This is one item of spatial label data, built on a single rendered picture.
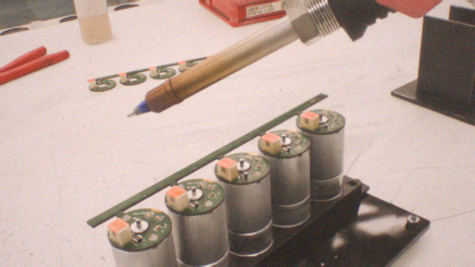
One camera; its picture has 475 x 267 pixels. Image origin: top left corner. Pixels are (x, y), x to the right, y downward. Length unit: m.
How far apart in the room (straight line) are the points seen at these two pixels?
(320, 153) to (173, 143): 0.15
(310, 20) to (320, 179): 0.14
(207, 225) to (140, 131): 0.20
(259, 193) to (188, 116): 0.20
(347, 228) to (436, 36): 0.19
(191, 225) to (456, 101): 0.26
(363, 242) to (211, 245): 0.09
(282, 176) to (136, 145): 0.17
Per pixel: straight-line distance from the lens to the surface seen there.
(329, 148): 0.27
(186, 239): 0.23
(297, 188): 0.26
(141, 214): 0.22
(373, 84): 0.47
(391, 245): 0.28
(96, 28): 0.62
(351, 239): 0.28
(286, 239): 0.27
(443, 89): 0.44
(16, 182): 0.39
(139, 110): 0.18
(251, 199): 0.24
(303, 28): 0.16
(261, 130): 0.27
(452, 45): 0.42
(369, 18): 0.16
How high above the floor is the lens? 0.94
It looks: 29 degrees down
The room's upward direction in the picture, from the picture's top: 5 degrees counter-clockwise
